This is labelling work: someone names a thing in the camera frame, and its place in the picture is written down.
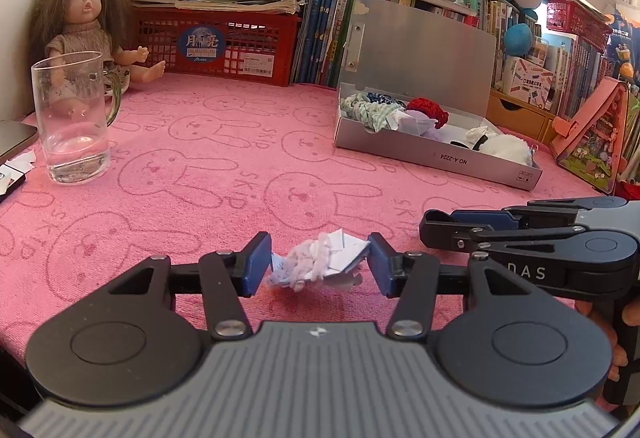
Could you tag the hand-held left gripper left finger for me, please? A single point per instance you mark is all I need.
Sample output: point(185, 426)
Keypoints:
point(255, 263)

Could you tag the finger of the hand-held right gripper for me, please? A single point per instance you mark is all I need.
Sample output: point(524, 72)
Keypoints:
point(445, 235)
point(490, 219)

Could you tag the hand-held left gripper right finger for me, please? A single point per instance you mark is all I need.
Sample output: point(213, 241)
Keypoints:
point(382, 268)

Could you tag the white paper scrap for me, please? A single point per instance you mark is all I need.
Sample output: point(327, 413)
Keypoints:
point(320, 260)

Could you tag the white fluffy scrunchie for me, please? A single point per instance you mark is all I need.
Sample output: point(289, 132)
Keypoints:
point(505, 147)

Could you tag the white tissue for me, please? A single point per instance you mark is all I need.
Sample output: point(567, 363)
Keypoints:
point(482, 131)

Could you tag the red knitted hat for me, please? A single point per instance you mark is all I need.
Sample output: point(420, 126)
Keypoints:
point(425, 106)

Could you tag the blue floral cloth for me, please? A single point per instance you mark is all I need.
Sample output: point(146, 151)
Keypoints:
point(385, 96)

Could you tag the grey file box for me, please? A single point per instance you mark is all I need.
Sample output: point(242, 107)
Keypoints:
point(425, 47)

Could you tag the person's right hand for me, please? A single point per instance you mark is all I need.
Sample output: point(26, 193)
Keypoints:
point(631, 315)

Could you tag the red knitted piece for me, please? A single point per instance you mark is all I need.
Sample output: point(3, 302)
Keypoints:
point(631, 190)

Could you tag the pink bunny print towel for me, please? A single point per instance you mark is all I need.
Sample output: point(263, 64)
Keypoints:
point(225, 167)

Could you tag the wooden drawer organizer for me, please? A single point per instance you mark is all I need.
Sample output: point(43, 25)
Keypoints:
point(520, 115)

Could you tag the pink triangular toy house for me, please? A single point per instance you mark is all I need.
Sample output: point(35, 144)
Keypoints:
point(595, 142)

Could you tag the white printed carton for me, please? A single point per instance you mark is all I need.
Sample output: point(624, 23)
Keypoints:
point(530, 82)

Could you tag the blue printed box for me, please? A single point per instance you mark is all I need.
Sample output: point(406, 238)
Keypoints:
point(625, 47)

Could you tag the small red mesh basket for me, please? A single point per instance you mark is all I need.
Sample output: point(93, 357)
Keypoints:
point(575, 17)

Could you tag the clear glass mug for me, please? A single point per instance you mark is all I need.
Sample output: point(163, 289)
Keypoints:
point(70, 117)

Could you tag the red basket with blue label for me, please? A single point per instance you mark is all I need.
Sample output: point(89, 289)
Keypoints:
point(160, 42)

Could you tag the row of upright books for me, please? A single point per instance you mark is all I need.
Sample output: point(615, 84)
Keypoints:
point(325, 17)

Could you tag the dark flat object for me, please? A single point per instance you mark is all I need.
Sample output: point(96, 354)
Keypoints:
point(12, 187)

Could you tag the torn white paper pieces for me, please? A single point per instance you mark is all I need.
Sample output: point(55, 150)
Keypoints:
point(20, 162)

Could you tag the brown haired doll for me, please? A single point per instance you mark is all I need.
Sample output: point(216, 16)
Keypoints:
point(85, 2)

